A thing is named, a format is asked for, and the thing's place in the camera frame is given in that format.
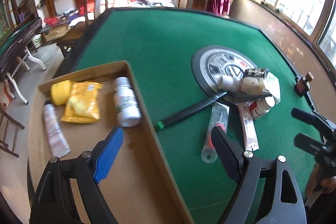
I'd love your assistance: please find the white red-label pill bottle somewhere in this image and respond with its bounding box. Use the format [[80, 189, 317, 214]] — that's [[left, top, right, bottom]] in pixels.
[[249, 97, 275, 119]]

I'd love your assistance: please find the black pen green tip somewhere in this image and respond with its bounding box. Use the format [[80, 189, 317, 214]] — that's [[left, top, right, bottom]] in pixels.
[[154, 92, 227, 131]]

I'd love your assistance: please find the black printed pouch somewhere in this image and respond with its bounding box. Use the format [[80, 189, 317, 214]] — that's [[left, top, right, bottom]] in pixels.
[[230, 68, 271, 102]]

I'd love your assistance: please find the person's right hand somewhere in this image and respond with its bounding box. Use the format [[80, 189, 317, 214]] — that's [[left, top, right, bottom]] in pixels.
[[305, 163, 336, 197]]

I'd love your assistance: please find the white boxed tube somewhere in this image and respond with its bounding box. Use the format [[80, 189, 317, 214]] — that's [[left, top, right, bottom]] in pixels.
[[238, 103, 259, 152]]

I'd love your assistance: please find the dark red cork bottle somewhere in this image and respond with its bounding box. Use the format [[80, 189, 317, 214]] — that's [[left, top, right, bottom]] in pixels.
[[294, 72, 314, 97]]

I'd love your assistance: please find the clear packaged red tool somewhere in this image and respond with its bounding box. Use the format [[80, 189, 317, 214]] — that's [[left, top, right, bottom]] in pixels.
[[200, 101, 230, 164]]

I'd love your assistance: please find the white cream tube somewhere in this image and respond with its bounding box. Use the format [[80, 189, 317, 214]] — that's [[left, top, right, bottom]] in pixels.
[[43, 101, 71, 158]]

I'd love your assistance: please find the large white bottle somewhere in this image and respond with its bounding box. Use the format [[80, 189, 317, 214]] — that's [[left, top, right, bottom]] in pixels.
[[113, 77, 141, 128]]

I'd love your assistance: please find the cardboard box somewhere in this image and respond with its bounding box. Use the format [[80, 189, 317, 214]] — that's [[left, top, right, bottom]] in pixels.
[[29, 61, 193, 223]]

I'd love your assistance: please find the yellow snack packet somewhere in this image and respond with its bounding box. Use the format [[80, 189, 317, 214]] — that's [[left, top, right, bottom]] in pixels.
[[61, 81, 103, 124]]

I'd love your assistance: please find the small white bottle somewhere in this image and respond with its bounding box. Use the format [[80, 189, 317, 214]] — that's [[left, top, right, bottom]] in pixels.
[[217, 75, 242, 93]]

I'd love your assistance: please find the round mahjong control panel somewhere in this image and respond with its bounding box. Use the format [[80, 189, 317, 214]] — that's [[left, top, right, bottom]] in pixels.
[[191, 46, 257, 97]]

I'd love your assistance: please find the wooden chair left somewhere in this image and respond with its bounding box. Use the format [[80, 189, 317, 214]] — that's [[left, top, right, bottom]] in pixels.
[[56, 0, 108, 57]]

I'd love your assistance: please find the red plastic bag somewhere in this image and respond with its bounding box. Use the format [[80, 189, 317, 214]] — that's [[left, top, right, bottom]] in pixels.
[[43, 17, 59, 26]]

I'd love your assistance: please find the folded dark table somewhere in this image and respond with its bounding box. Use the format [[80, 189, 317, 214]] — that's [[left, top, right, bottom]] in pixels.
[[1, 18, 46, 105]]

